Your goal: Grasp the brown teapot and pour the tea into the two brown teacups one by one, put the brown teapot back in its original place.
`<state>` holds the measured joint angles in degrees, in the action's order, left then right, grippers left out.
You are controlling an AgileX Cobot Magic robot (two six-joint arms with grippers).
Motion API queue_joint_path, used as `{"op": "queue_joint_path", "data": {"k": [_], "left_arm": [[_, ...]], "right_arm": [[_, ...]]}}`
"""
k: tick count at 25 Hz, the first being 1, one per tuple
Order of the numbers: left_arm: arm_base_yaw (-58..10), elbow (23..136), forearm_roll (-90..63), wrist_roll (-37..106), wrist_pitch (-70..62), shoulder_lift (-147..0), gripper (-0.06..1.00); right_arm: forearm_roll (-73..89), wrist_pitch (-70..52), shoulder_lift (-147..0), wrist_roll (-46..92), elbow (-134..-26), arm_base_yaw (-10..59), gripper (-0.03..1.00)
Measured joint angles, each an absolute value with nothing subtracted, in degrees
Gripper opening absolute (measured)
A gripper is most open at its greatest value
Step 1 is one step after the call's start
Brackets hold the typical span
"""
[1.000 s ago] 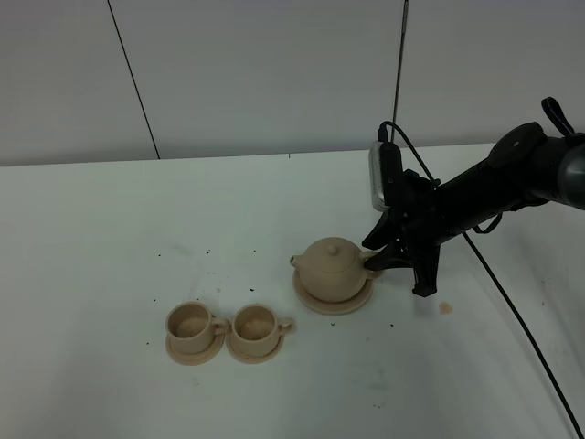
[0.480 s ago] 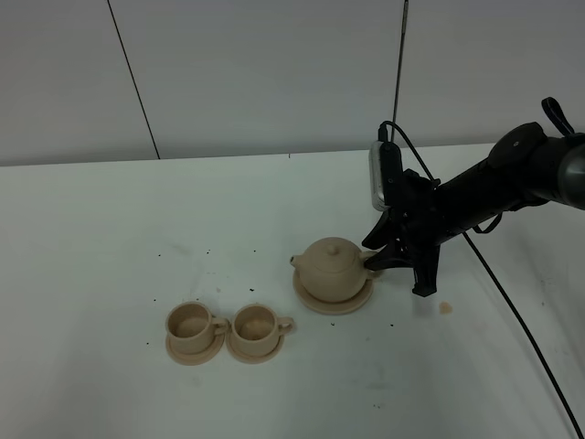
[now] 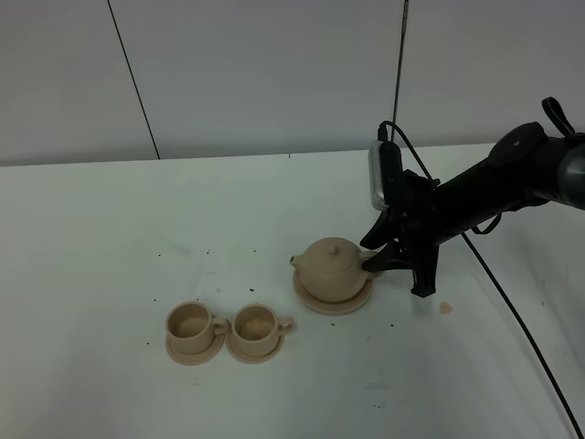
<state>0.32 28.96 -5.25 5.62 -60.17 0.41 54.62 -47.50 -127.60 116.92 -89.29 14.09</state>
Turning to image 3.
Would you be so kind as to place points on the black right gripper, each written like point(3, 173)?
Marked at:
point(404, 227)

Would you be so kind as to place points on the tan ceramic teapot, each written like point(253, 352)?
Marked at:
point(330, 270)

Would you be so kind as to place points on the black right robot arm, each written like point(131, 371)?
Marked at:
point(525, 168)

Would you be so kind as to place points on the tan teapot saucer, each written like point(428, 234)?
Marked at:
point(334, 309)

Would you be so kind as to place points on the right tan teacup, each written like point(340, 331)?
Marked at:
point(257, 329)

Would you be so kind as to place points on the tan teacup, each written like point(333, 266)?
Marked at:
point(257, 329)
point(192, 327)

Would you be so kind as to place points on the right tan cup saucer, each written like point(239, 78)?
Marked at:
point(249, 359)

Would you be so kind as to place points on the tan cup saucer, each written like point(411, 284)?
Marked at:
point(249, 359)
point(197, 358)

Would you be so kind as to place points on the left tan teacup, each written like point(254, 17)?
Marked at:
point(192, 327)

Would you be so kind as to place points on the left tan cup saucer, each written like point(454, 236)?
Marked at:
point(197, 358)

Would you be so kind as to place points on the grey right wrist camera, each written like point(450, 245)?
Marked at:
point(376, 181)

